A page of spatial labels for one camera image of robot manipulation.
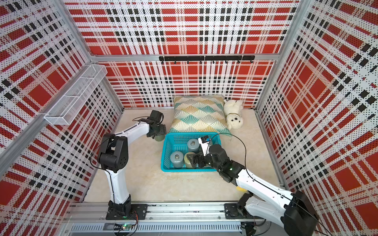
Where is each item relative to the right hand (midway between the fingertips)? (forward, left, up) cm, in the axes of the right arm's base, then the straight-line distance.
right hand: (196, 153), depth 77 cm
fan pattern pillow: (+29, -3, -1) cm, 29 cm away
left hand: (+23, +25, -11) cm, 36 cm away
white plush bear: (+42, -28, -10) cm, 52 cm away
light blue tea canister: (+9, +2, -8) cm, 12 cm away
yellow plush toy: (-14, -25, -16) cm, 33 cm away
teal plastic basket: (+11, +18, -12) cm, 24 cm away
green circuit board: (-31, +33, -14) cm, 48 cm away
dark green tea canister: (+18, +26, -13) cm, 34 cm away
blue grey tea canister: (+1, +11, -8) cm, 14 cm away
